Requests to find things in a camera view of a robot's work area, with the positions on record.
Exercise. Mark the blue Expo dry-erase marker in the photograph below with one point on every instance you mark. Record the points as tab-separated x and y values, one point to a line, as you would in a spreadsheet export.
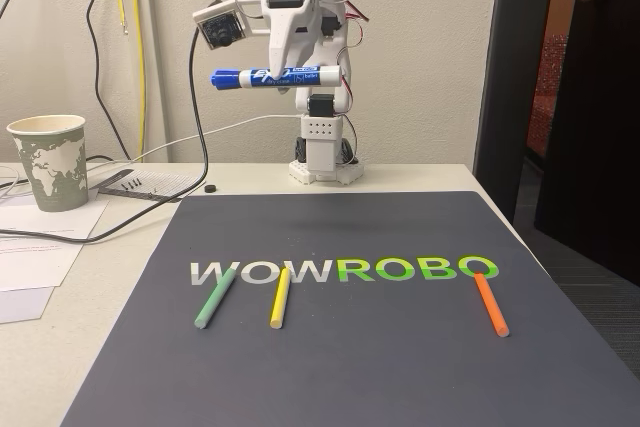
310	76

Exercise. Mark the small black round cap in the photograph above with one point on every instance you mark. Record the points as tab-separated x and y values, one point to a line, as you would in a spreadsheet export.
210	189

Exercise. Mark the lined paper sheet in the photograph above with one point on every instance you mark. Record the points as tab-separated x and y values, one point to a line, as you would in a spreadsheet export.
170	184

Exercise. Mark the red patterned fabric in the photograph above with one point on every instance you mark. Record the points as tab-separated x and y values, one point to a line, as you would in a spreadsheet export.
545	92

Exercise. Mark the yellow chalk stick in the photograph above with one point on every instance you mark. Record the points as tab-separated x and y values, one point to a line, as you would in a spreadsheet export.
279	299

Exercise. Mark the paper cup with world map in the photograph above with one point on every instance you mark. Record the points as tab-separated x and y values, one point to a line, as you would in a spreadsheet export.
50	172

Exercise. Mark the green chalk stick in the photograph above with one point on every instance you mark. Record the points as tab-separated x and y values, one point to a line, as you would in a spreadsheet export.
215	299

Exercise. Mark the white printed paper sheet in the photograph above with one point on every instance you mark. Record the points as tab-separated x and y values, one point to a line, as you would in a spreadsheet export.
75	219

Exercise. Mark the dark brown door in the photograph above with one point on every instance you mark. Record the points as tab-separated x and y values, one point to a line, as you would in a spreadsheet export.
600	122

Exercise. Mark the orange chalk stick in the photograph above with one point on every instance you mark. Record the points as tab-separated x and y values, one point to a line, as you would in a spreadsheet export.
492	307

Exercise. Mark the grey WOWROBO mat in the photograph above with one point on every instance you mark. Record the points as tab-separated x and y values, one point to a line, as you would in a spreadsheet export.
350	372

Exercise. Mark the white paper sheet red text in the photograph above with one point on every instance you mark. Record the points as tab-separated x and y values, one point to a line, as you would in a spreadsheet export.
35	267

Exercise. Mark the plain white paper sheet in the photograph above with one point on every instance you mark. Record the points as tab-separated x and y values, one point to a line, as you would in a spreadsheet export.
25	304

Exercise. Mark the white framed camera module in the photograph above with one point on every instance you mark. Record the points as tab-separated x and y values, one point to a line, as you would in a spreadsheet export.
220	27

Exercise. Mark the dark grey door frame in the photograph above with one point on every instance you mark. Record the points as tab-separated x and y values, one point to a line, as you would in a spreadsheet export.
505	72

